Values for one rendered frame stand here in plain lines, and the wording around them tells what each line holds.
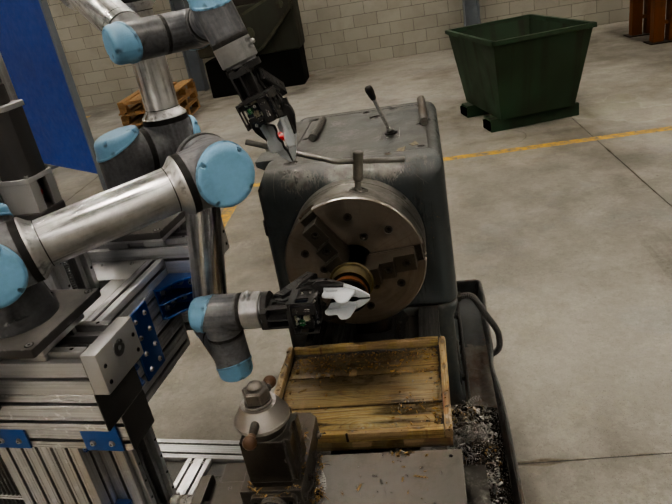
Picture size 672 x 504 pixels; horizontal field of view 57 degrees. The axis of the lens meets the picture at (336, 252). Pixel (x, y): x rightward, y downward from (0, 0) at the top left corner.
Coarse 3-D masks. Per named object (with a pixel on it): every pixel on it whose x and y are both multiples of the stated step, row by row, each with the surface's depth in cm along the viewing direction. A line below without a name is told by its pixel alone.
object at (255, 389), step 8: (248, 384) 86; (256, 384) 86; (264, 384) 87; (248, 392) 86; (256, 392) 85; (264, 392) 86; (248, 400) 85; (256, 400) 85; (264, 400) 86; (248, 408) 86; (256, 408) 85
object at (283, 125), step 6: (282, 120) 123; (288, 120) 124; (282, 126) 122; (288, 126) 124; (282, 132) 125; (288, 132) 124; (288, 138) 123; (294, 138) 125; (288, 144) 122; (294, 144) 125; (294, 150) 126; (294, 156) 127
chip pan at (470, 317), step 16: (464, 304) 217; (464, 320) 208; (480, 320) 206; (464, 336) 200; (480, 336) 198; (480, 352) 191; (464, 368) 185; (480, 368) 184; (480, 384) 177; (480, 400) 171
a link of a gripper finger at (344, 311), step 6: (354, 300) 123; (360, 300) 123; (366, 300) 123; (330, 306) 124; (336, 306) 124; (342, 306) 124; (348, 306) 123; (354, 306) 123; (360, 306) 123; (330, 312) 123; (336, 312) 123; (342, 312) 122; (348, 312) 122; (342, 318) 120; (348, 318) 120
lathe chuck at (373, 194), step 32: (320, 192) 140; (352, 192) 133; (384, 192) 136; (352, 224) 133; (384, 224) 132; (416, 224) 135; (288, 256) 138; (384, 288) 139; (416, 288) 138; (352, 320) 144
